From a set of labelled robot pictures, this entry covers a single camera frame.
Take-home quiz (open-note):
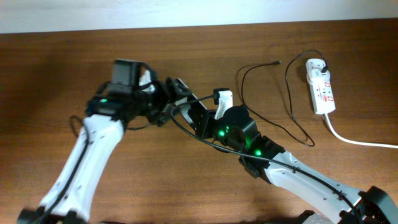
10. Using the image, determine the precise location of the white power strip cord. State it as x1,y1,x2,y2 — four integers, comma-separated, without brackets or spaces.
322,113,398,149

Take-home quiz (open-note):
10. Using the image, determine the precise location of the white power strip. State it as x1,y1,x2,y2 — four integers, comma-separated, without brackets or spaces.
305,58,336,115

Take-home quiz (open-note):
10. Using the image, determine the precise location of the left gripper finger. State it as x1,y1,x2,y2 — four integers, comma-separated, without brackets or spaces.
155,103,177,126
166,77,192,100

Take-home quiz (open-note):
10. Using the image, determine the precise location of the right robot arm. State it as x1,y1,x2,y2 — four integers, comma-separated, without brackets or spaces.
187,105,397,223

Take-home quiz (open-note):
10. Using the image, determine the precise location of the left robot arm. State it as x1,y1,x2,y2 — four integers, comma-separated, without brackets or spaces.
17,75,191,223

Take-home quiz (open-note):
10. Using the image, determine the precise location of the white USB charger plug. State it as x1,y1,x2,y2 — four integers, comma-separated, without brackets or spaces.
307,69,330,85

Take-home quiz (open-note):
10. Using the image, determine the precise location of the black charger cable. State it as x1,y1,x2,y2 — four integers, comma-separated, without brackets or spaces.
241,49,329,147

